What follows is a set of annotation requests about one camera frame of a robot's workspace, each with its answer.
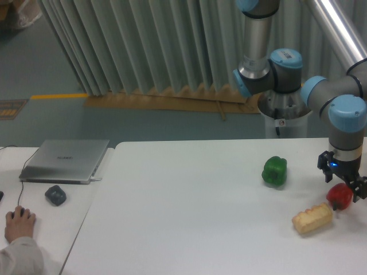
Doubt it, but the grey pleated curtain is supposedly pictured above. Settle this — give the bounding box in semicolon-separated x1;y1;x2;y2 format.
38;0;345;97

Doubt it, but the black mouse cable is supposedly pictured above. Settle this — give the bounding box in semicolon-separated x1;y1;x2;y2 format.
16;147;41;208

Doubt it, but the brown cardboard sheet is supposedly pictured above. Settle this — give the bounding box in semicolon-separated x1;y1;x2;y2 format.
84;84;260;120

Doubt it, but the white laptop cable plug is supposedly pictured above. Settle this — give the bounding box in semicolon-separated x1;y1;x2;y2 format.
90;177;103;182

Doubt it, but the dark crumpled object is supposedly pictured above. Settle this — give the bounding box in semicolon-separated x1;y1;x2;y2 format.
45;185;67;206

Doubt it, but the red bell pepper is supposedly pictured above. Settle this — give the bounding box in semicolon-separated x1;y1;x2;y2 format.
326;183;353;211

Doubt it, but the silver closed laptop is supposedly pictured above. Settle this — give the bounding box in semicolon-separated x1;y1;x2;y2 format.
19;139;110;184

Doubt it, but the cardboard box with plastic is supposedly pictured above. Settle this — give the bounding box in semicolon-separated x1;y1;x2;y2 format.
1;0;42;30

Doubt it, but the black computer mouse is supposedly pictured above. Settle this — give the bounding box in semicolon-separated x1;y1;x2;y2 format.
11;207;36;225

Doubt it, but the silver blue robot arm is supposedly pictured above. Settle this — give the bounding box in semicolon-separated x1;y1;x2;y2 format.
233;1;366;200

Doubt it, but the grey sleeved forearm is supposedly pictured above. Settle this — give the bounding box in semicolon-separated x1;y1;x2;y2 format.
1;237;44;274

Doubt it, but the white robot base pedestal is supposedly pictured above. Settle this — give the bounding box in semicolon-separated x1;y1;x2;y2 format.
257;90;312;139

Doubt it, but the yellow sponge cake loaf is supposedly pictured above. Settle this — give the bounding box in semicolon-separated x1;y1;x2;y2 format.
292;203;333;234

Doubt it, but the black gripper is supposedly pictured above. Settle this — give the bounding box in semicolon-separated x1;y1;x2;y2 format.
317;151;367;203

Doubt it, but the green bell pepper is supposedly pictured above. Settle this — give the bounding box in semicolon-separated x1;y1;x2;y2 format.
261;156;287;187

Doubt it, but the person's hand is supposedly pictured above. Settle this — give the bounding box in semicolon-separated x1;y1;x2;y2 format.
5;206;35;243

